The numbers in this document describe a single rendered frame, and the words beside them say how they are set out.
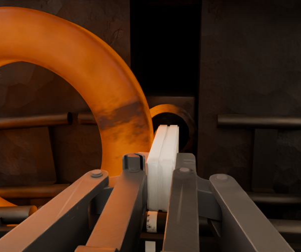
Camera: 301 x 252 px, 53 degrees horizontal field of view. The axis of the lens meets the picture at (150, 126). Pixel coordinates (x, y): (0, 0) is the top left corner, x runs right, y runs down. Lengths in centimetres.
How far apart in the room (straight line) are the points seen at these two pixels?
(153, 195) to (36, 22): 13
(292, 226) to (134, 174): 10
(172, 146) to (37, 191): 14
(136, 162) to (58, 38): 9
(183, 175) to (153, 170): 2
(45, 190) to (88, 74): 12
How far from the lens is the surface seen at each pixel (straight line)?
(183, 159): 18
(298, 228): 20
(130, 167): 16
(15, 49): 21
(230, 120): 26
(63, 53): 20
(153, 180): 16
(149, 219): 19
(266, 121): 26
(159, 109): 30
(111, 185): 16
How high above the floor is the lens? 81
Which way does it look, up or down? 12 degrees down
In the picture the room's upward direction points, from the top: straight up
